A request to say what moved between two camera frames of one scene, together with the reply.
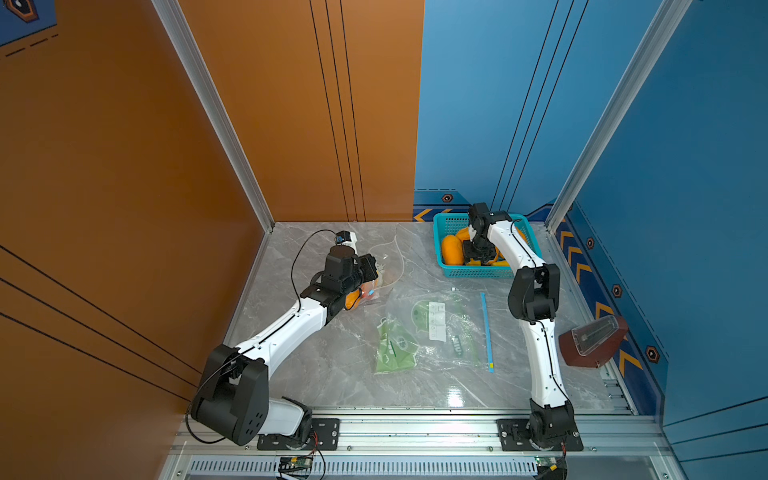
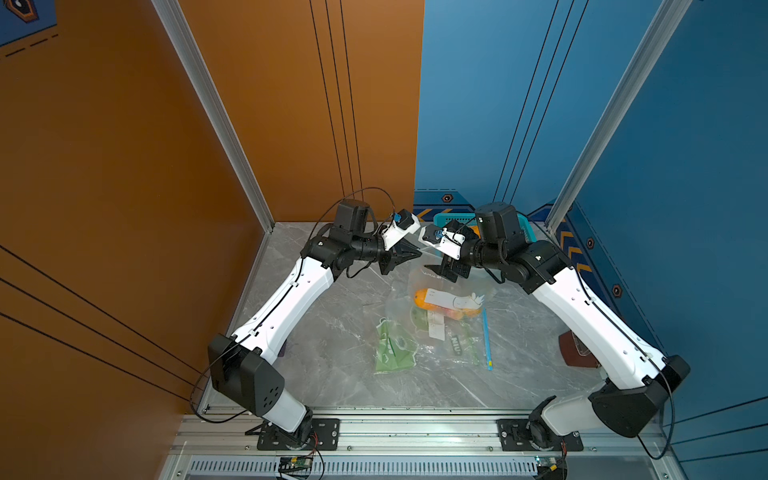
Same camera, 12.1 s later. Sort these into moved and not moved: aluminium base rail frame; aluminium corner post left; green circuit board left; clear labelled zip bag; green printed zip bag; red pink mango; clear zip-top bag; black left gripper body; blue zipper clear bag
Moved: clear zip-top bag; black left gripper body; red pink mango
Not moved: green circuit board left; green printed zip bag; clear labelled zip bag; blue zipper clear bag; aluminium corner post left; aluminium base rail frame
